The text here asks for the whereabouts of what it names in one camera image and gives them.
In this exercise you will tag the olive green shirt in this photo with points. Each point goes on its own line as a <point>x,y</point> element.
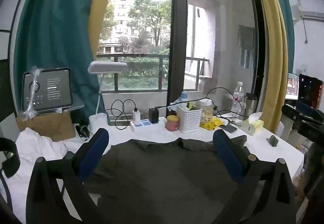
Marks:
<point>162,175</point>

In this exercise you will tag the clear jar of snacks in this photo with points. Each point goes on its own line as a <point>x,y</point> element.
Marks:
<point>206,115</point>

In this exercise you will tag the white air conditioner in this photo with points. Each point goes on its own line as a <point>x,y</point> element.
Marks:
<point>308,15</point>

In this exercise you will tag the red can with yellow lid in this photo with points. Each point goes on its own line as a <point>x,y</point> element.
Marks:
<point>172,125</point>

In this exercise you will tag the yellow plastic bag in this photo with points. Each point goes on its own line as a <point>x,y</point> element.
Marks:
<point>212,124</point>

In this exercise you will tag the yellow curtain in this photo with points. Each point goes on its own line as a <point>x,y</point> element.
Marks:
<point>98,11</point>
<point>273,49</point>

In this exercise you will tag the yellow tissue pack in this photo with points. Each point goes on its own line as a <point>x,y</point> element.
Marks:
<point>253,126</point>

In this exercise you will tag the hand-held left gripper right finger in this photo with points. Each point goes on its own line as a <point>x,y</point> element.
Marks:
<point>227,158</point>

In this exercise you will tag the brown cardboard box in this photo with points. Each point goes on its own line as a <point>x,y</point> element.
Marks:
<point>50,125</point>

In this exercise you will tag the white desk lamp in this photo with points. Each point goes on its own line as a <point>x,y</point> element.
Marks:
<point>106,67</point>

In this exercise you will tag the small black gadget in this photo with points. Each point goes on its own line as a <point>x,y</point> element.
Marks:
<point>82,131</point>

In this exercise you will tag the blue-capped white bottle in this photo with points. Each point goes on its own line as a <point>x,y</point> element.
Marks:
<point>184,96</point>

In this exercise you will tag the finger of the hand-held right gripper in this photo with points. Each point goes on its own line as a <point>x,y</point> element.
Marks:
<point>289,111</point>
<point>311,129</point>

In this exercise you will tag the black charger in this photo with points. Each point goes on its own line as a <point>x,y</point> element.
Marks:
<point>153,115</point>

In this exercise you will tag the white plastic basket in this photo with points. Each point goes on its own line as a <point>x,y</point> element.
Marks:
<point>189,120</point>

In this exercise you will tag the white charger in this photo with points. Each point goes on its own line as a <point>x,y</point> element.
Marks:
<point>136,116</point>

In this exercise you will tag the black window frame post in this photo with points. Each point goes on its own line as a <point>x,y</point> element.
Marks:
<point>177,36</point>

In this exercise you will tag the dark brown cloth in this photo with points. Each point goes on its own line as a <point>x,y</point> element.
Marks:
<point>315,168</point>

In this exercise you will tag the teal curtain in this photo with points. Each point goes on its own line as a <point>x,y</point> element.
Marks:
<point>288,23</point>
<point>55,23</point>

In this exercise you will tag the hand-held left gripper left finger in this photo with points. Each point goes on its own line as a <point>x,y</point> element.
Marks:
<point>93,153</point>

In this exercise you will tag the clear water bottle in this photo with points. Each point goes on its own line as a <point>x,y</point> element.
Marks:
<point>238,102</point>

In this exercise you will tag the dark smartphone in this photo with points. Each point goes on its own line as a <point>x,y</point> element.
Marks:
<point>229,128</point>

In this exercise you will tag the dark screen with red lights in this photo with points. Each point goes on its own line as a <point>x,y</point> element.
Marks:
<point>310,89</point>

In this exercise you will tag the small grey-green object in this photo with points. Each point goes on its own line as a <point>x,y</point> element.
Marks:
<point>273,141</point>

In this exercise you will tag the steel thermos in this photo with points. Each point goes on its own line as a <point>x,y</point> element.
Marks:
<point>250,107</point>

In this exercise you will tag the white power strip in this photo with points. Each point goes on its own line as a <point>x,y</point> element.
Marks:
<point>151,126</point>

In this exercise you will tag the black tablet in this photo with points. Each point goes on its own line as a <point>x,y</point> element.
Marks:
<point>50,89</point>

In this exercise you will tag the lit computer monitor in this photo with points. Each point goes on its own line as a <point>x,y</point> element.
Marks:
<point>292,87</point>

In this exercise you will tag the white tablecloth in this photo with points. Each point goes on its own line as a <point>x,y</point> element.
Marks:
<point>265,153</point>

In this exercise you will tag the black balcony railing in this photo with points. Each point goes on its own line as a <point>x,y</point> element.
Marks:
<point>131,55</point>

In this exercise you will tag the white crumpled cloth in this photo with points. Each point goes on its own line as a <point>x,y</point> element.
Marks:
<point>38,145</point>

